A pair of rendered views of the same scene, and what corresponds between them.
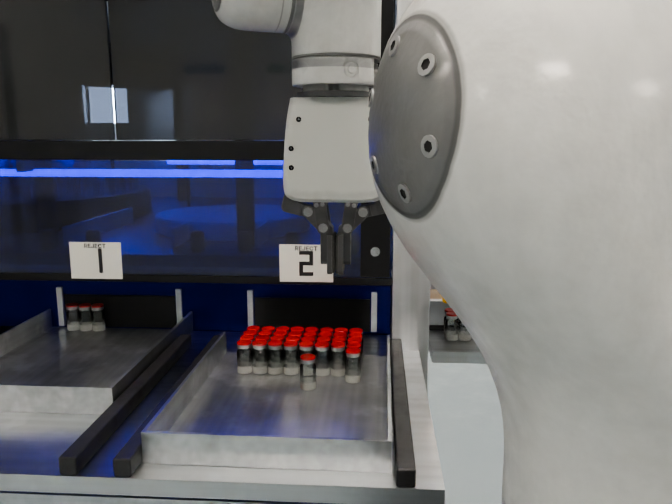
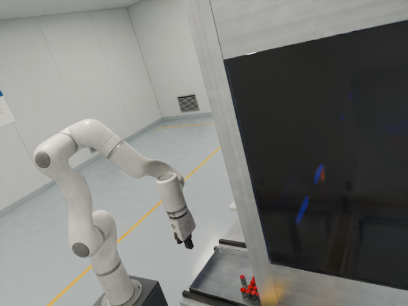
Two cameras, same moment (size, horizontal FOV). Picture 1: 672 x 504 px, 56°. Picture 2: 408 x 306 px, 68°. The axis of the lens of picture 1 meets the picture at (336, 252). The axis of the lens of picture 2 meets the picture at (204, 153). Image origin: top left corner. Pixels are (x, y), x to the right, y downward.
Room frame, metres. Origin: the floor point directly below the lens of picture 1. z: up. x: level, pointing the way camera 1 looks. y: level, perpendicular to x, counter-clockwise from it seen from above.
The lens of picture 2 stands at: (1.31, -0.79, 1.86)
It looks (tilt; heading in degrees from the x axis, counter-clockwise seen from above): 21 degrees down; 122
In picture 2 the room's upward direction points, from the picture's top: 16 degrees counter-clockwise
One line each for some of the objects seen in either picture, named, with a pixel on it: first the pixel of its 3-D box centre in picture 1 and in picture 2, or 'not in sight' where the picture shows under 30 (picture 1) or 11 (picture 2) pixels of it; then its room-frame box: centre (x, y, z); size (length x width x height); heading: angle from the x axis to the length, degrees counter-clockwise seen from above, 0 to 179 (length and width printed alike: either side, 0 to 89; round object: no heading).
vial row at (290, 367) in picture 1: (298, 358); (256, 280); (0.85, 0.05, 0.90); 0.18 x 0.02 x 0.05; 85
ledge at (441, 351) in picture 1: (466, 343); not in sight; (1.02, -0.22, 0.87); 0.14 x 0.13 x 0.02; 176
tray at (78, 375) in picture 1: (75, 352); not in sight; (0.90, 0.39, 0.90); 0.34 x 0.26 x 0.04; 176
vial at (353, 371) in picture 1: (352, 365); (243, 293); (0.83, -0.02, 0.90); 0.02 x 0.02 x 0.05
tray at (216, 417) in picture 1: (289, 387); (238, 276); (0.77, 0.06, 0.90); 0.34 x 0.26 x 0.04; 176
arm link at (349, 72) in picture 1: (338, 76); (176, 209); (0.62, 0.00, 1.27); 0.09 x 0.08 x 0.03; 86
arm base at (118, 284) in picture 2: not in sight; (115, 282); (0.25, -0.13, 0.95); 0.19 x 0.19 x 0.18
